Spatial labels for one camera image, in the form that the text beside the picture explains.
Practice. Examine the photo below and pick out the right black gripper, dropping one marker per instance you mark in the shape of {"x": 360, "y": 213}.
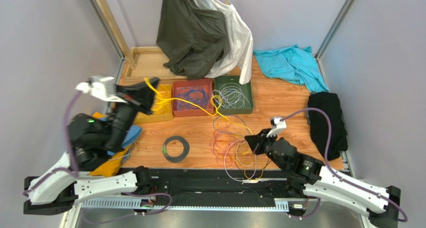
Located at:
{"x": 262, "y": 142}

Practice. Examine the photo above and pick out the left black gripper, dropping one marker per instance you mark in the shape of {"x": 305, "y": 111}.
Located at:
{"x": 140, "y": 95}

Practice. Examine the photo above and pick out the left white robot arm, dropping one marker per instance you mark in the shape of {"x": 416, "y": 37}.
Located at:
{"x": 90, "y": 143}

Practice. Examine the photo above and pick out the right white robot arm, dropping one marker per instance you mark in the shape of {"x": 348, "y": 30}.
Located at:
{"x": 308, "y": 176}

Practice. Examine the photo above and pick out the yellow plastic bin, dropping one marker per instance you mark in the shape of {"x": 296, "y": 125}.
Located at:
{"x": 162, "y": 109}

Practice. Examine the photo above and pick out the red plastic bin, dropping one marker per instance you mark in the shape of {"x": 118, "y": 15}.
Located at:
{"x": 193, "y": 98}

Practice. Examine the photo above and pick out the green plastic bin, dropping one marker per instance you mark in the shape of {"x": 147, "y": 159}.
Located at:
{"x": 231, "y": 97}

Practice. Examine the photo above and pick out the blue bucket hat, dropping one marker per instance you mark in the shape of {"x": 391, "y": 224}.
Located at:
{"x": 131, "y": 136}

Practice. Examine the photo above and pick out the dark green hanging garment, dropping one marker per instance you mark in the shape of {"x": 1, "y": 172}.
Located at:
{"x": 192, "y": 38}

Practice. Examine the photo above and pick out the white hanging shirt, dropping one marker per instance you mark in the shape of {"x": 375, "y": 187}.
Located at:
{"x": 239, "y": 48}

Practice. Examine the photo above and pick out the turquoise cloth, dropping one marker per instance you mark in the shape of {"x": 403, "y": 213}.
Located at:
{"x": 292, "y": 64}

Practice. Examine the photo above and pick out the yellow cloth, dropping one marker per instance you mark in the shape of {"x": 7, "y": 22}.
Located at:
{"x": 111, "y": 167}

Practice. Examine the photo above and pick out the wooden tray frame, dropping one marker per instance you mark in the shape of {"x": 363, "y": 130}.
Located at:
{"x": 148, "y": 62}

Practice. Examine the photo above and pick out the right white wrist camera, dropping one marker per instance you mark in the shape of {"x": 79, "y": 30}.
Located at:
{"x": 278, "y": 125}

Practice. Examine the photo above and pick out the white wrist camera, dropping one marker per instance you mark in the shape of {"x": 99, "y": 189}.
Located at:
{"x": 101, "y": 87}
{"x": 278, "y": 125}

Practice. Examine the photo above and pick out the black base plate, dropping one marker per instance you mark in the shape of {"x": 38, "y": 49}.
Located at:
{"x": 214, "y": 187}

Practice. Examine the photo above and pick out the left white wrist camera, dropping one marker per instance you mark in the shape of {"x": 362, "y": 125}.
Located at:
{"x": 101, "y": 87}

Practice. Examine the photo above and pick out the slotted metal rail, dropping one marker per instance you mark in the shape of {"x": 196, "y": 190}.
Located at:
{"x": 126, "y": 202}

